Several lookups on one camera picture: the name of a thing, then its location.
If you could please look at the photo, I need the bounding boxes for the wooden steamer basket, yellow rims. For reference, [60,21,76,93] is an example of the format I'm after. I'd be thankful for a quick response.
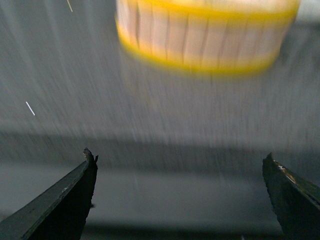
[115,0,300,75]

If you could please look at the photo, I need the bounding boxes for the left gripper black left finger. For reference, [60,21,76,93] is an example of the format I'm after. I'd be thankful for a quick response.
[0,148,98,240]

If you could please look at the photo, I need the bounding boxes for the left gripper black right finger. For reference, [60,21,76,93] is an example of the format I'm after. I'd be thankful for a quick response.
[262,153,320,240]

